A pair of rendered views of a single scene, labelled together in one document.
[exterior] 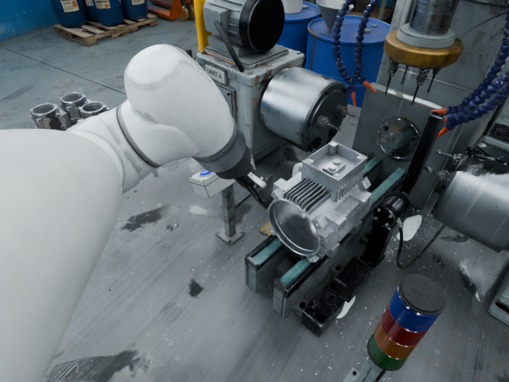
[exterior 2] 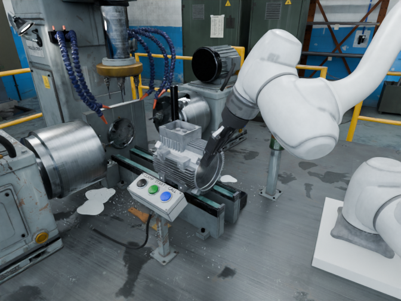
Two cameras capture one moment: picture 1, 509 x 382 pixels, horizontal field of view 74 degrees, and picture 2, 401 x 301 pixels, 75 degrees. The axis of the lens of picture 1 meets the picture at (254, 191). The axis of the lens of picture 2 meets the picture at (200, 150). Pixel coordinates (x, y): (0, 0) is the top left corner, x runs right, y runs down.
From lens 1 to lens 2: 96 cm
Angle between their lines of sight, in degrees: 76
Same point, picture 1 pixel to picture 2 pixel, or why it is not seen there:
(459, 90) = (117, 94)
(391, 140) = (119, 137)
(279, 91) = (59, 148)
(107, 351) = not seen: outside the picture
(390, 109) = (108, 119)
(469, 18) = (101, 54)
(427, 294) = not seen: hidden behind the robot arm
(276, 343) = (256, 221)
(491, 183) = (192, 104)
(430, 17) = (126, 47)
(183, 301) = (241, 279)
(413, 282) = not seen: hidden behind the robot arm
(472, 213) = (197, 120)
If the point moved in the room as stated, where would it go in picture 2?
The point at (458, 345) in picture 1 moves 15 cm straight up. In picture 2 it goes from (235, 165) to (236, 139)
